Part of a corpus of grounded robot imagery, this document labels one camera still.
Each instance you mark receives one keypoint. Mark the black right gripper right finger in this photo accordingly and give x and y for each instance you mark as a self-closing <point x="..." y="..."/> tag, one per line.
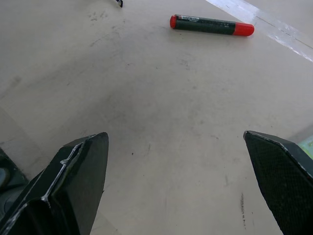
<point x="286" y="181"/>

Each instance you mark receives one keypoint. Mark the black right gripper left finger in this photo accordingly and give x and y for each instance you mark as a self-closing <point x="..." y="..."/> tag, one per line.
<point x="73" y="186"/>

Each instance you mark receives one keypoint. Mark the black marker with red cap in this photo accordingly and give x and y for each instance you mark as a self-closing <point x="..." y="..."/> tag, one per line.
<point x="211" y="25"/>

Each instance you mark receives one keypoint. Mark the small black pointed object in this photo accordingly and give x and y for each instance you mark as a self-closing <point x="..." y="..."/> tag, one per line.
<point x="119" y="3"/>

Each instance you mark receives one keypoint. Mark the dark rounded robot body part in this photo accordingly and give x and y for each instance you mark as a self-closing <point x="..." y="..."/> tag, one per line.
<point x="9" y="181"/>

